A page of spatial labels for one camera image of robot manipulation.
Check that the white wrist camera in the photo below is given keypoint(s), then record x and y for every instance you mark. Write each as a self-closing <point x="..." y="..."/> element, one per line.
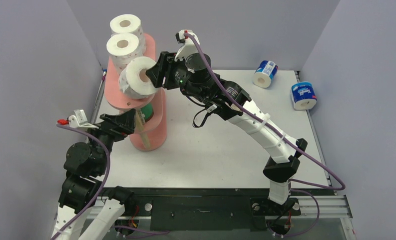
<point x="188" y="46"/>
<point x="78" y="120"/>

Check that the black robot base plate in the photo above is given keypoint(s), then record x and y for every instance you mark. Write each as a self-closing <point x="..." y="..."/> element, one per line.
<point x="202" y="209"/>

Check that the green brown roll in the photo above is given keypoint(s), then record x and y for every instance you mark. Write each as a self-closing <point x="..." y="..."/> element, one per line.
<point x="145" y="113"/>

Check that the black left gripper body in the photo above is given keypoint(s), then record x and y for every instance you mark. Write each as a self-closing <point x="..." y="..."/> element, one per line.
<point x="107" y="136"/>

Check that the blue Tempo packaged roll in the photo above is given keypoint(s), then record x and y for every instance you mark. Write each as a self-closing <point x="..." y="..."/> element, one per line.
<point x="303" y="96"/>

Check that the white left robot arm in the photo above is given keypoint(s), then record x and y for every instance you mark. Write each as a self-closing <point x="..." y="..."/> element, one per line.
<point x="87" y="167"/>

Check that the blue white packaged roll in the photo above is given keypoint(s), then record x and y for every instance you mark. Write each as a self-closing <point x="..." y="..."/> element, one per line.
<point x="265" y="73"/>

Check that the pink three-tier wooden shelf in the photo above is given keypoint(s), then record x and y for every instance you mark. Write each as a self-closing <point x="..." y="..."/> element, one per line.
<point x="152" y="134"/>

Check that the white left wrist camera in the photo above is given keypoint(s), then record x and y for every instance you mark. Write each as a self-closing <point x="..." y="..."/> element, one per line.
<point x="78" y="120"/>

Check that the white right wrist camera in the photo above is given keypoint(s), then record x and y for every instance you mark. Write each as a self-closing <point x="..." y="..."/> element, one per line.
<point x="188" y="46"/>

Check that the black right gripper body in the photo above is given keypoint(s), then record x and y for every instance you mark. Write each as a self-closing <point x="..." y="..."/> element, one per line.
<point x="164" y="70"/>

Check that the white dotted toilet roll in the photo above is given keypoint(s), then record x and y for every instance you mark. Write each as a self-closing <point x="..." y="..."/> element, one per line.
<point x="127" y="23"/>
<point x="133" y="81"/>
<point x="123" y="48"/>

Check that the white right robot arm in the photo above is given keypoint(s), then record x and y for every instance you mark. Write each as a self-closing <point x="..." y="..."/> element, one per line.
<point x="233" y="104"/>

